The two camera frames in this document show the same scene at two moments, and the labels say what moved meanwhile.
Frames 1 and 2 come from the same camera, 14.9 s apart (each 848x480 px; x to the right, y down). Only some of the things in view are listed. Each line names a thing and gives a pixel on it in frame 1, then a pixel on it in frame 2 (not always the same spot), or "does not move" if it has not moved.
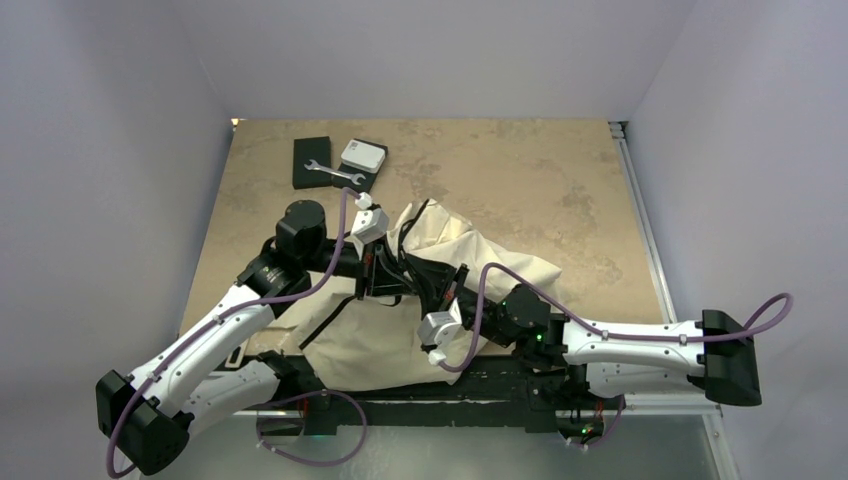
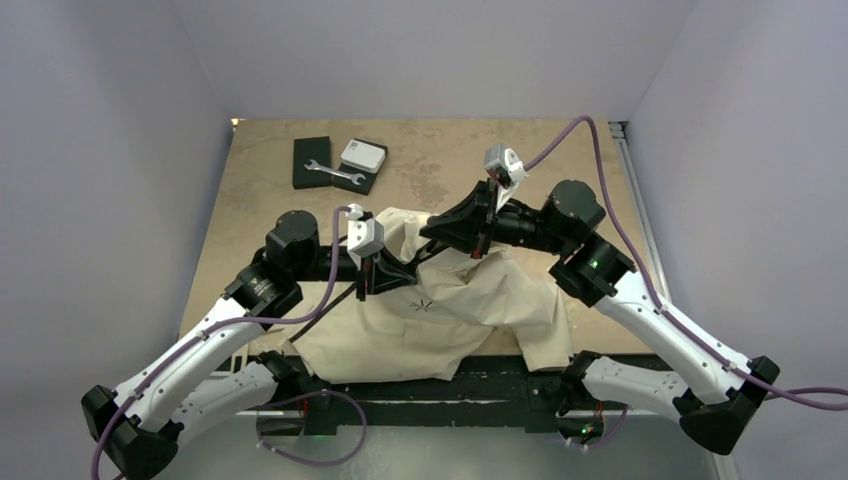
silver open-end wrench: (313, 166) does not move
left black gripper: (384, 279) does not move
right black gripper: (434, 280) to (470, 223)
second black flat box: (365, 183) does not move
